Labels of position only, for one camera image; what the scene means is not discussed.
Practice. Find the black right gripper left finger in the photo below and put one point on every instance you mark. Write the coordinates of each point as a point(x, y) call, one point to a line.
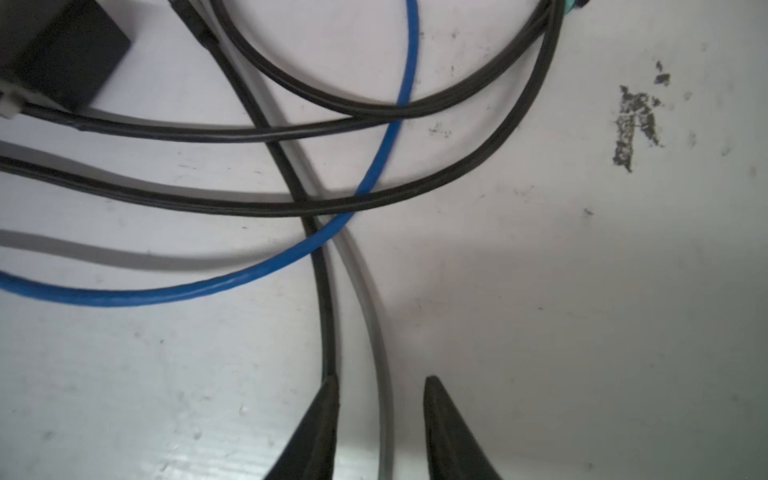
point(310, 452)

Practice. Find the small black plug adapter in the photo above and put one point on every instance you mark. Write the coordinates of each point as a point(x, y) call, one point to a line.
point(57, 54)

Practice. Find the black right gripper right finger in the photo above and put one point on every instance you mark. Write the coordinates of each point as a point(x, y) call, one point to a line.
point(452, 450)

